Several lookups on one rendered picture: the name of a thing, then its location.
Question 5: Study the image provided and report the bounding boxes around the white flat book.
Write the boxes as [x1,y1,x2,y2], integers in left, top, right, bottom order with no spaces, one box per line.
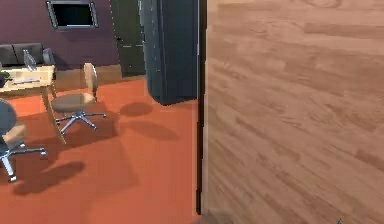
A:
[12,77,41,85]

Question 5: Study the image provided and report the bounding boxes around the dark green room door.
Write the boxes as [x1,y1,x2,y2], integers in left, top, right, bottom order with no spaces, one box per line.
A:
[109,0,147,78]

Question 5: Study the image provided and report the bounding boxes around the green house plant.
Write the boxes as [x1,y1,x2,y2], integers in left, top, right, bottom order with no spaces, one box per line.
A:
[0,70,12,88]

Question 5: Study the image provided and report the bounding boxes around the dark blue fridge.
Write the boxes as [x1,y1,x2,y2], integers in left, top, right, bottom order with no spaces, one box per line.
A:
[139,0,201,106]

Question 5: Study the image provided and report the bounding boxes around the brown wooden cabinet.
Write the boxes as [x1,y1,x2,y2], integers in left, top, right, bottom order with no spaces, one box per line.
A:
[196,0,384,224]

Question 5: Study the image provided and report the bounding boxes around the dark grey sofa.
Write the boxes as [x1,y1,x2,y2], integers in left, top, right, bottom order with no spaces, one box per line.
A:
[0,42,57,68]

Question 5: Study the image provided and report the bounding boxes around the tan swivel office chair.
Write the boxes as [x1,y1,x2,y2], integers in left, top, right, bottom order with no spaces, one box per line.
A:
[50,62,108,135]

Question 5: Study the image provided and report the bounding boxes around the clear glass vase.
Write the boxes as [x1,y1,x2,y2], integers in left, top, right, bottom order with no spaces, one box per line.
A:
[22,49,38,72]

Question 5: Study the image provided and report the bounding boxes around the grey backed swivel chair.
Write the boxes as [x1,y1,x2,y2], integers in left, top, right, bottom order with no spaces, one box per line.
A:
[0,98,48,183]

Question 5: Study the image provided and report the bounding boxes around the light wooden table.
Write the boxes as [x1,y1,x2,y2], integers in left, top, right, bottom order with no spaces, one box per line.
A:
[0,64,67,145]

